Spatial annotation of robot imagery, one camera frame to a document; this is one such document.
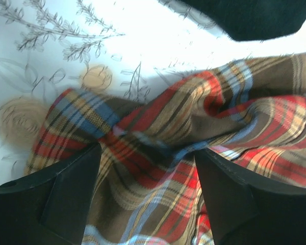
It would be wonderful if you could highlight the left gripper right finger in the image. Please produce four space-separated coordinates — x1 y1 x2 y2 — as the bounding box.
194 149 306 244

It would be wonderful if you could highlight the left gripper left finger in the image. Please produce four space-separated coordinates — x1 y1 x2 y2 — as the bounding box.
0 144 101 244

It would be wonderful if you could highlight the red plaid long sleeve shirt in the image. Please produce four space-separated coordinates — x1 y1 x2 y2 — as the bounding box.
24 53 306 244

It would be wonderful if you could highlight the floral patterned table mat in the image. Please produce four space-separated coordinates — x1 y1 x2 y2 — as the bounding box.
0 1 306 185

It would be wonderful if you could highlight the black folded garment at back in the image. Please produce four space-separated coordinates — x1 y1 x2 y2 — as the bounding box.
183 0 306 41

